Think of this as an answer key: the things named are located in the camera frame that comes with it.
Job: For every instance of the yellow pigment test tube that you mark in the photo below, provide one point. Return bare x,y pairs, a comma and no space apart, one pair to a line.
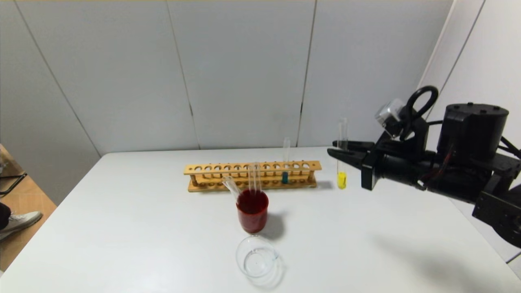
342,180

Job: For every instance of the grey sneaker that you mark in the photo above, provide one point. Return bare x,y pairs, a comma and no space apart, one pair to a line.
20,221

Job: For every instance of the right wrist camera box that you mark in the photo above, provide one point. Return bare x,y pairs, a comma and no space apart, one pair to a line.
390,114

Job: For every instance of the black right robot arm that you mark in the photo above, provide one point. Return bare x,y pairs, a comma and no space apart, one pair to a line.
472,130

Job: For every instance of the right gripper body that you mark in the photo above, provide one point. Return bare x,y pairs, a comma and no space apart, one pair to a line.
369,166

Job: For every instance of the blue pigment test tube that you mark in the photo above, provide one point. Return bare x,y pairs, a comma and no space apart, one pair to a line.
285,177

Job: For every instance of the black metal chair frame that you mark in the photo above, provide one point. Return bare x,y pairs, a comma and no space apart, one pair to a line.
16,181

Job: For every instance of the clear empty test tube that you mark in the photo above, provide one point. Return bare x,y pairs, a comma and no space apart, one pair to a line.
251,177
257,177
232,187

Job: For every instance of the clear glass beaker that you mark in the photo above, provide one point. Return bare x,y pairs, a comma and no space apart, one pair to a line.
257,260

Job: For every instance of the red plastic cup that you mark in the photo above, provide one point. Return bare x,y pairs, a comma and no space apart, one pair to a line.
252,219

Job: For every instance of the wooden test tube rack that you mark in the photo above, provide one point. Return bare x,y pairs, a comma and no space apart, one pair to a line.
211,167

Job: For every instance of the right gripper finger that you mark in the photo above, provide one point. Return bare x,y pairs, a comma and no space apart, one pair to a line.
358,145
350,158

